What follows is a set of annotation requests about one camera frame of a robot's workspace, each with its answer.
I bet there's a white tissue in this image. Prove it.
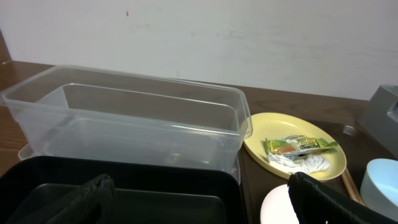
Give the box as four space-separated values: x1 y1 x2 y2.
268 154 331 174

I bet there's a black plastic bin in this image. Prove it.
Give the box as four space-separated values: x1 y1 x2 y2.
1 156 246 224

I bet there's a dark brown tray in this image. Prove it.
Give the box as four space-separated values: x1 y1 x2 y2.
239 120 395 223

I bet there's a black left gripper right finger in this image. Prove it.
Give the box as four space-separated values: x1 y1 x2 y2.
287 172 397 224

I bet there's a grey dishwasher rack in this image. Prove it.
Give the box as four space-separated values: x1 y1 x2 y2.
358 85 397 158

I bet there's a pink bowl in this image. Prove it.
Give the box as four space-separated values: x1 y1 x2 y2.
260 184 299 224

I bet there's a light blue bowl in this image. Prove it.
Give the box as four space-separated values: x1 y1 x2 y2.
360 159 397 221

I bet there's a green orange snack wrapper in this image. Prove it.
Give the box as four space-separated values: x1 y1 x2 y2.
264 135 339 157

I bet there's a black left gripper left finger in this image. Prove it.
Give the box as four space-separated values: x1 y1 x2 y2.
7 174 116 224

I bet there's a yellow plate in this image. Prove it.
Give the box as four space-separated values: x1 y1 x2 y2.
244 113 346 182

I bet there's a clear plastic bin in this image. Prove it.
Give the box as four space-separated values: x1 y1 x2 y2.
1 65 253 174

